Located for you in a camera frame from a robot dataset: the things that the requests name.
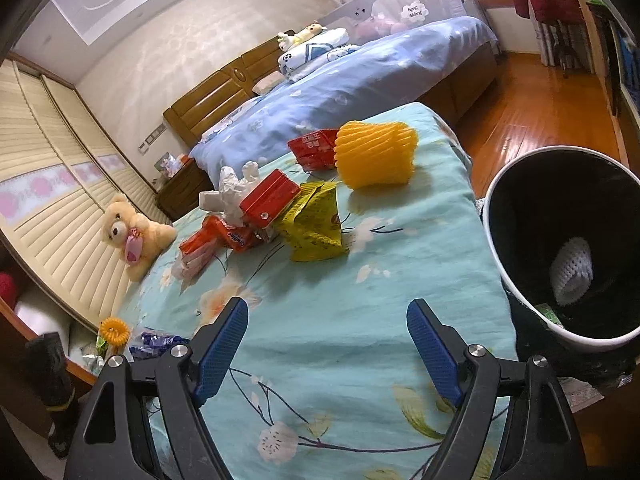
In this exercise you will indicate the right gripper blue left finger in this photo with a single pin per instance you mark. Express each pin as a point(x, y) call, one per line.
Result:
point(113, 439)

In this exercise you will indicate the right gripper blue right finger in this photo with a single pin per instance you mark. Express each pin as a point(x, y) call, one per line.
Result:
point(540, 439)

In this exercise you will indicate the blue snack wrapper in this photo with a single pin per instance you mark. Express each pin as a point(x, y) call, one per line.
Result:
point(150, 344)

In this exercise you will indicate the green snack wrapper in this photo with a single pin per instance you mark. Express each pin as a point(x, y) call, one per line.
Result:
point(549, 314)

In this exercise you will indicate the white foam sleeve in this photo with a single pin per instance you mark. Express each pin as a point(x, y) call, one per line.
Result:
point(571, 272)

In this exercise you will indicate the white tissue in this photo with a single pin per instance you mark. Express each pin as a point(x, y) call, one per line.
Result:
point(233, 189)

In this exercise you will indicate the red snack box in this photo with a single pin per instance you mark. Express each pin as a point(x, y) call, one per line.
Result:
point(267, 200)

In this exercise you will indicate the yellow snack bag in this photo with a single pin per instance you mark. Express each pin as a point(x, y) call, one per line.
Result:
point(311, 225)

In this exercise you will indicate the yellow foam fruit net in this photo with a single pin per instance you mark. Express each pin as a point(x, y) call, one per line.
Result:
point(375, 154)

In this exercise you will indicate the red wrapper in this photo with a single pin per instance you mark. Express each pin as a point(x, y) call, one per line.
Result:
point(314, 151)

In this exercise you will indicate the red chip bag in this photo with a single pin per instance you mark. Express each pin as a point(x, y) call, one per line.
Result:
point(215, 230)

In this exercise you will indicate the white foam block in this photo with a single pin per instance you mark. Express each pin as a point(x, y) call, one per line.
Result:
point(210, 201)

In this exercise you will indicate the black round trash bin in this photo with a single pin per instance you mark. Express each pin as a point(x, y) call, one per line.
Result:
point(562, 223)

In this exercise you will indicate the beige teddy bear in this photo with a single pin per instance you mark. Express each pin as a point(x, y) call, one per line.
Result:
point(138, 239)

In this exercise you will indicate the floral teal bed sheet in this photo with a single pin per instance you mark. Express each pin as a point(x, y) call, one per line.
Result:
point(327, 383)

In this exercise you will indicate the wooden nightstand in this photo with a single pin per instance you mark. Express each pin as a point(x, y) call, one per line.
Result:
point(179, 195)

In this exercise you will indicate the tissue pack on nightstand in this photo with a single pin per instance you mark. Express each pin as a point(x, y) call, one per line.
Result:
point(168, 165)

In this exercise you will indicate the louvered wardrobe doors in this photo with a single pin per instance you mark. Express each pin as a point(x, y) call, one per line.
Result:
point(59, 172)

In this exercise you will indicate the blue patterned pillow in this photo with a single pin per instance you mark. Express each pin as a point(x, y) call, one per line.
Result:
point(229, 119)

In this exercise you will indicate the blue bed cover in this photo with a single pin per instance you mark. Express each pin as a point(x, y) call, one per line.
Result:
point(381, 75)

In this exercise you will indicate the wooden headboard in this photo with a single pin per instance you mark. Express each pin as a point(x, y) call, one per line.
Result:
point(221, 92)

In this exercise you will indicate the black cabinet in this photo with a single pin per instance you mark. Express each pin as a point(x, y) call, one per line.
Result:
point(616, 62)

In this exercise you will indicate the coat stand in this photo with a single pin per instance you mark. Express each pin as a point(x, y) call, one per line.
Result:
point(560, 45)

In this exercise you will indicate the beige pillow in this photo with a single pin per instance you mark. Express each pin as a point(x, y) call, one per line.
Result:
point(268, 83)

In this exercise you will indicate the folded blue white quilt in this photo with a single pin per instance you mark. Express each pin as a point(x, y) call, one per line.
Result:
point(302, 59)

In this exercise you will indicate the yellow plush dog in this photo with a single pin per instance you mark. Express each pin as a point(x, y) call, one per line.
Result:
point(287, 41)

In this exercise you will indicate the grey bed guard rail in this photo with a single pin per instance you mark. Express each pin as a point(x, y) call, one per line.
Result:
point(368, 20)

